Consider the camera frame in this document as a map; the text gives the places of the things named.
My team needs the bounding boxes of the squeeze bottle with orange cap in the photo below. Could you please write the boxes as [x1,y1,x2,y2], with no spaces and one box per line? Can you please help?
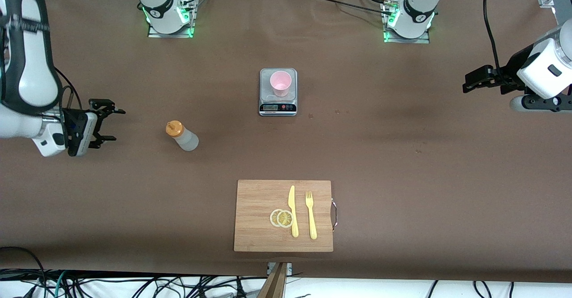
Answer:
[165,120,200,151]

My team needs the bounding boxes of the pink plastic cup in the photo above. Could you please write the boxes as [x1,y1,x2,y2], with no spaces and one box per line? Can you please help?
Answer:
[269,71,292,97]

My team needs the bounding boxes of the brown table cover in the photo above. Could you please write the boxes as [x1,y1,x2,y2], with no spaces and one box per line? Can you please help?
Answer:
[0,0,572,285]

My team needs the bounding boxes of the silver digital kitchen scale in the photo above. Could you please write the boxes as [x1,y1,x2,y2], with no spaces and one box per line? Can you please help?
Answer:
[259,68,298,117]

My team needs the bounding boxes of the bamboo cutting board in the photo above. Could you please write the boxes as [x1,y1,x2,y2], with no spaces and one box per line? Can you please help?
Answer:
[234,180,338,252]

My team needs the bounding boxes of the yellow plastic knife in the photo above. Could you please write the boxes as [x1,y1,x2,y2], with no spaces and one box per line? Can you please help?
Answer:
[288,185,299,238]

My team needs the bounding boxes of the yellow plastic fork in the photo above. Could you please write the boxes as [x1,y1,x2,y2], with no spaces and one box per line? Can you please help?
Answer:
[305,191,318,240]

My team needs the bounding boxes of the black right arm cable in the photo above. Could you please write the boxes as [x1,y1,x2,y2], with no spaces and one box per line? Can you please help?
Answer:
[54,67,83,111]

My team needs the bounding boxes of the aluminium arm base plate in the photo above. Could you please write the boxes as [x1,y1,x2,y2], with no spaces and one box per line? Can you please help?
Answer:
[147,0,196,38]
[383,0,431,45]

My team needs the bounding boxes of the black looped floor cable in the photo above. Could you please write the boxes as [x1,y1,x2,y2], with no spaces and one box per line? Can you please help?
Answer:
[0,246,45,285]

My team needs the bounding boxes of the teal floor cable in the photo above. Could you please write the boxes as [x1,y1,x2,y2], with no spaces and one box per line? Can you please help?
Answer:
[54,270,67,298]

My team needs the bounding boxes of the long black table cable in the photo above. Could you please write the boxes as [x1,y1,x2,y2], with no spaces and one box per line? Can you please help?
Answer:
[308,0,394,16]

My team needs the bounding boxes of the wooden post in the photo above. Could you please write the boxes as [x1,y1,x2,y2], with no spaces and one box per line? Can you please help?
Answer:
[257,262,289,298]

